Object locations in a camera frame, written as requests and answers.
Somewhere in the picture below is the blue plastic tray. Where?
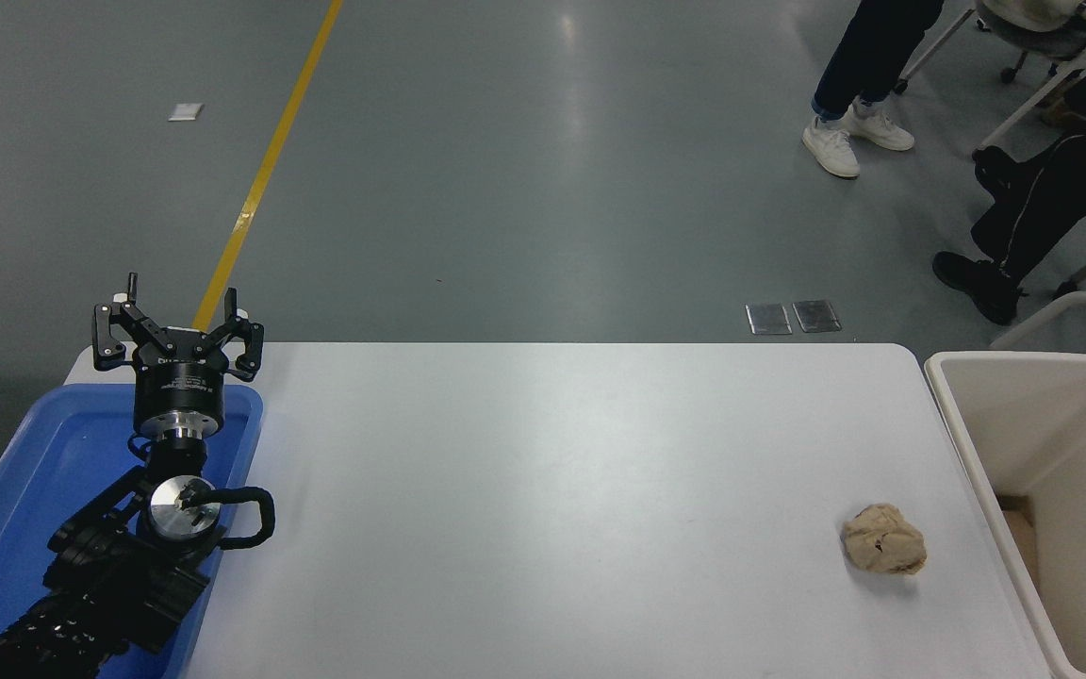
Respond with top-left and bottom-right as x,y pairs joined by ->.
0,382 -> 266,679

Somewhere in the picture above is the white frame rolling chair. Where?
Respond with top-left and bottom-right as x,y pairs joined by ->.
894,0 -> 1086,159

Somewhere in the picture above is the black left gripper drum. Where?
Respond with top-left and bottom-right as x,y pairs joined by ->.
134,353 -> 226,422

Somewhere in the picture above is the crumpled tan paper ball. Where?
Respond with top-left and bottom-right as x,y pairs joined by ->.
841,503 -> 929,576

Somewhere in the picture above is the large pale plastic bin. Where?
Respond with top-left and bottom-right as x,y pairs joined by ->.
925,352 -> 1086,679

